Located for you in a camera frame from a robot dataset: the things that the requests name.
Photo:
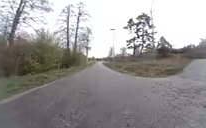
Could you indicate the row of leafy bushes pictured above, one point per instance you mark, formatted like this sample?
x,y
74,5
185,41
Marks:
x,y
37,55

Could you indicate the grey asphalt path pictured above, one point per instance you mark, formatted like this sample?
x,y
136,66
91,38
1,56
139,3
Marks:
x,y
97,96

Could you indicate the pale gravel side path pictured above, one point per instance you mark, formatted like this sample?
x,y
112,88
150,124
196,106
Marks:
x,y
199,71

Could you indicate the street lamp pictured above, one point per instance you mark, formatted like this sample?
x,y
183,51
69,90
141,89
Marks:
x,y
113,40

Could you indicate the dark bushes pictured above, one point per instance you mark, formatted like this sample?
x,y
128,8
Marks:
x,y
201,50

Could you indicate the grass patch between paths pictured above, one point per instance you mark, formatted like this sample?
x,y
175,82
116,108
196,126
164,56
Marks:
x,y
147,66

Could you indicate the row of thin bare trees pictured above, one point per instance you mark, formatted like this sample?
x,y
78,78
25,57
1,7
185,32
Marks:
x,y
68,26

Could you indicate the grass verge beside bushes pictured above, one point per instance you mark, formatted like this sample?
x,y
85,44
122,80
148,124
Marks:
x,y
14,85

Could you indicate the tall pine tree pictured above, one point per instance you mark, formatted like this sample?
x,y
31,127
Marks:
x,y
141,33

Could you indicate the tall thin pole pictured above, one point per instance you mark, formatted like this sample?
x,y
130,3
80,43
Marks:
x,y
152,26

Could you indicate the dark bushy tree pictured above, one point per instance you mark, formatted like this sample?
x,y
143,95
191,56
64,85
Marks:
x,y
164,46

